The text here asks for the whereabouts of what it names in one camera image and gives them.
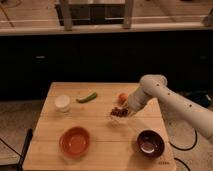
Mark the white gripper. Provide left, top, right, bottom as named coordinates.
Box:
left=109, top=87, right=151, bottom=126

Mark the dark purple grape bunch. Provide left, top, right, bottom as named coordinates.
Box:
left=111, top=107, right=122, bottom=117

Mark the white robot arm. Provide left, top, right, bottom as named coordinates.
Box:
left=111, top=74, right=213, bottom=144

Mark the dark purple bowl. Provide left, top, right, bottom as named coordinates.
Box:
left=137, top=130, right=165, bottom=158

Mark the red bowl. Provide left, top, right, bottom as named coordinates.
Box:
left=59, top=126, right=90, bottom=159

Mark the orange fruit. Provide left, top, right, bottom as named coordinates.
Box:
left=118, top=93, right=128, bottom=103

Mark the white cup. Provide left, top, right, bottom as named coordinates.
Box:
left=54, top=95, right=70, bottom=112

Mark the black cable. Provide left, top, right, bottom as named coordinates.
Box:
left=168, top=119, right=199, bottom=171

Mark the metal frame leg right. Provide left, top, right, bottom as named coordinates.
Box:
left=122, top=0, right=134, bottom=29

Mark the metal frame leg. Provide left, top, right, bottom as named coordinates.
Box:
left=59, top=0, right=72, bottom=31
left=122, top=0, right=134, bottom=29

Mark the metal frame leg left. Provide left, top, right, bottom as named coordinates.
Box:
left=59, top=0, right=72, bottom=31

